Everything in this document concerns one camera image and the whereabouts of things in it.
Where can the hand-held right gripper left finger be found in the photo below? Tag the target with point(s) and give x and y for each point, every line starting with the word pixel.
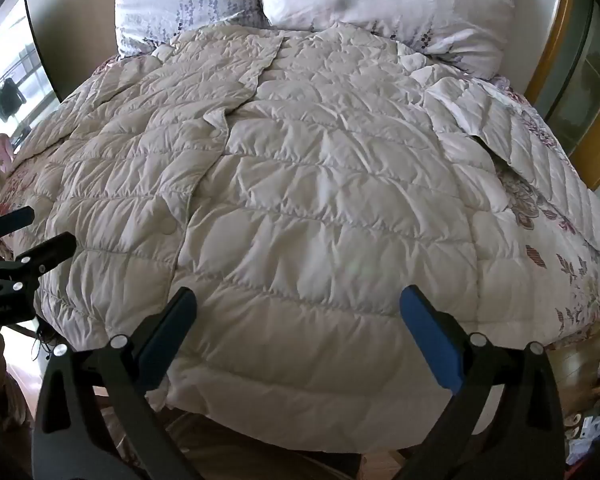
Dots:
pixel 167 332

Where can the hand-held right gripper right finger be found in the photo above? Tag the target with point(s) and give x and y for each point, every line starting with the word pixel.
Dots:
pixel 432 337

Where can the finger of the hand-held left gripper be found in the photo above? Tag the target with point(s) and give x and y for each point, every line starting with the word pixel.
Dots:
pixel 12 221
pixel 50 254

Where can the white quilted down coat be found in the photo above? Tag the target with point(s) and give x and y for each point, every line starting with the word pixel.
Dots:
pixel 305 185

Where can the dark hanging cloth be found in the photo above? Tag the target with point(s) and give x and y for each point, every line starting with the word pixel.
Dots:
pixel 7 97

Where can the person's glossy brown jacket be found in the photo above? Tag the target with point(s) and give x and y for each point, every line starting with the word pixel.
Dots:
pixel 240 455

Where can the window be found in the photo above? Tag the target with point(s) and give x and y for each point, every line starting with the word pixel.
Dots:
pixel 25 65

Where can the printed box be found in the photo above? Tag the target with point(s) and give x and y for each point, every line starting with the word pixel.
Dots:
pixel 590 425

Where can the floral pillow with lavender print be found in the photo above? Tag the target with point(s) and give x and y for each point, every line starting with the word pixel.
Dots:
pixel 180 0

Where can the pink pillow with tree print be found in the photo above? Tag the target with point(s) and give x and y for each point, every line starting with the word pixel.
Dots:
pixel 390 5

